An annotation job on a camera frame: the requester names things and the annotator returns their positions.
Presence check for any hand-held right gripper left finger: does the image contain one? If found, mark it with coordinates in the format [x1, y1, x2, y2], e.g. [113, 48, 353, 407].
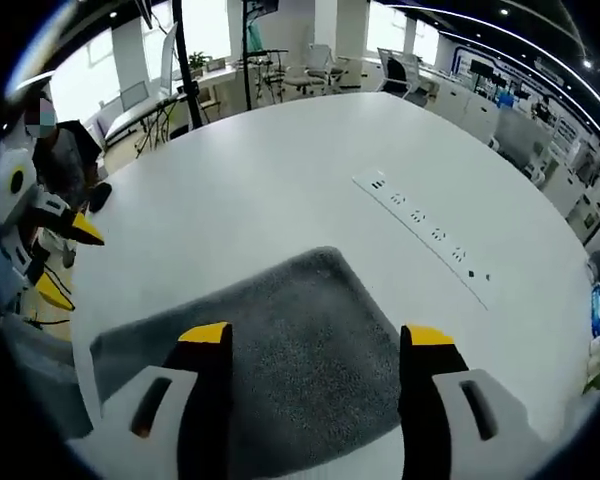
[67, 322, 234, 480]

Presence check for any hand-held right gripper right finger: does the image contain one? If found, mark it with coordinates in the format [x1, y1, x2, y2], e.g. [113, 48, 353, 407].
[398, 324, 537, 480]

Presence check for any grey towel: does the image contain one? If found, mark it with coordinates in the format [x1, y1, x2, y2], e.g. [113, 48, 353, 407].
[88, 245, 406, 466]

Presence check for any black oval object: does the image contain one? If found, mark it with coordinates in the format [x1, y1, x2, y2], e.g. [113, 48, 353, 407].
[88, 182, 114, 214]

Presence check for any white built-in power strip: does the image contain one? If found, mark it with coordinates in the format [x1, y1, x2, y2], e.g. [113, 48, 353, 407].
[352, 168, 489, 311]

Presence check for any white table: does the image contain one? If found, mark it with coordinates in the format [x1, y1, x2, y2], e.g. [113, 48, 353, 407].
[69, 91, 600, 480]

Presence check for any white office chair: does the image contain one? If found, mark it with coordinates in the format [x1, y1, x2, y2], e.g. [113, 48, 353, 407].
[284, 43, 354, 96]

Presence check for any grey-backed office chair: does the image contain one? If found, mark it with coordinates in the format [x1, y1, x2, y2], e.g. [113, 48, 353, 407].
[489, 107, 554, 186]

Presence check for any black-backed office chair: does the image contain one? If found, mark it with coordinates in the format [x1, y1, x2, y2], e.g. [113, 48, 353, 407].
[377, 47, 429, 106]

